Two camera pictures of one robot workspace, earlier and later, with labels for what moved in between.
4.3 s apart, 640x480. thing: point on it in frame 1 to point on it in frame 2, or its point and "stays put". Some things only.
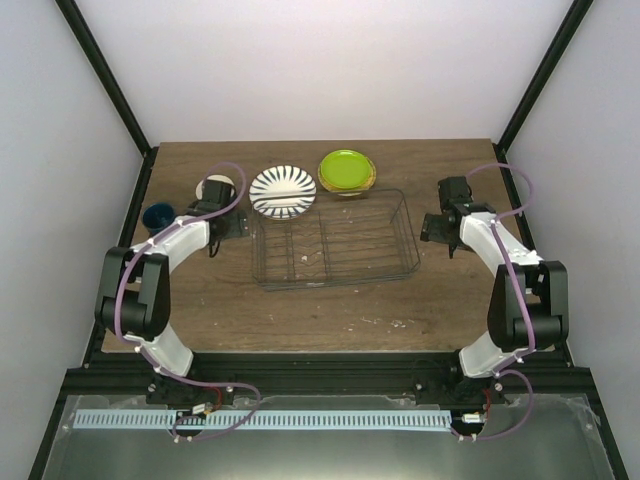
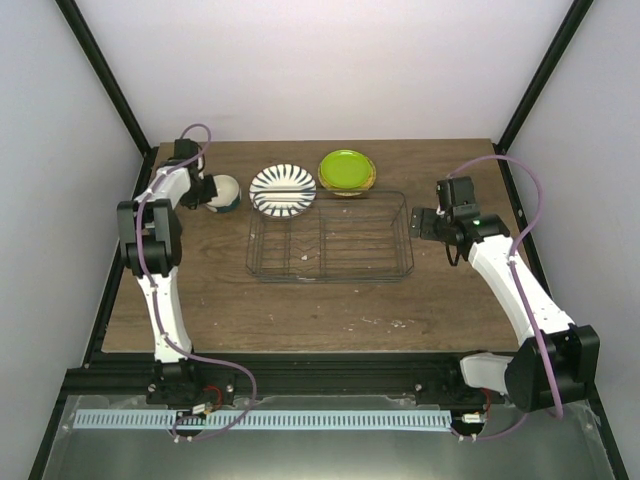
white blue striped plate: x=283 y=192 stays put
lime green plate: x=345 y=169 stays put
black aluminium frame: x=321 y=372 stays put
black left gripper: x=240 y=228 to x=209 y=194
